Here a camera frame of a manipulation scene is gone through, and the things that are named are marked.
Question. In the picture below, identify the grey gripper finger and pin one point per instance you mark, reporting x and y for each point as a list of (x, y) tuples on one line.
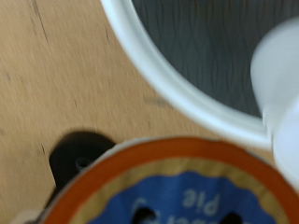
[(74, 155)]

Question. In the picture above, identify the orange blue coffee pod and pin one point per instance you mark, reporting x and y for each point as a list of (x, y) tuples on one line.
[(174, 189)]

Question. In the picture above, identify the white two-tier turntable stand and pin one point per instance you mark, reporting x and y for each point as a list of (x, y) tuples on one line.
[(199, 46)]

